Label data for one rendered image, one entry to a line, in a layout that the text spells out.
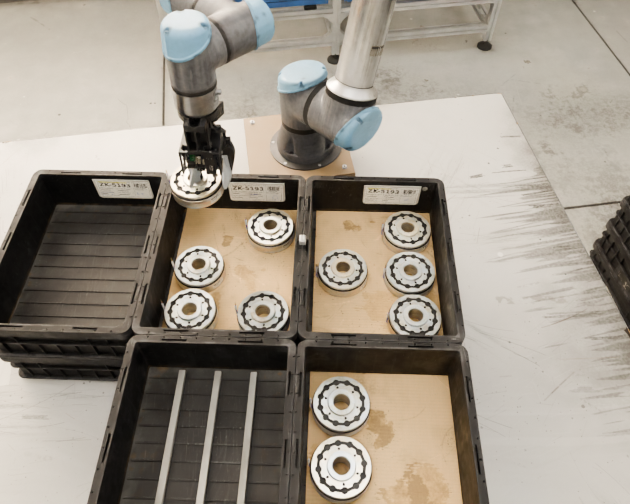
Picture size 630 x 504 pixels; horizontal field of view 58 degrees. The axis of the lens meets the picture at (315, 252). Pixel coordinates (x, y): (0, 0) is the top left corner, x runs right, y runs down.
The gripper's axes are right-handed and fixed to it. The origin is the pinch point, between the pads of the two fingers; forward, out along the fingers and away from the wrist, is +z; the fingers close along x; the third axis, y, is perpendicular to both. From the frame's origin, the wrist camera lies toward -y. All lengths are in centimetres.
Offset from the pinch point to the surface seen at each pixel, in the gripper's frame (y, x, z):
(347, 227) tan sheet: -2.9, 28.1, 16.5
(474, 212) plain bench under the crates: -19, 62, 28
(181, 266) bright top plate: 10.7, -6.9, 14.8
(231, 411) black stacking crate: 40.3, 6.4, 18.4
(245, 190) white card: -7.7, 5.0, 10.5
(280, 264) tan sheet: 7.6, 13.5, 17.2
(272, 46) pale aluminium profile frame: -178, -3, 82
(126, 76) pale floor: -170, -78, 97
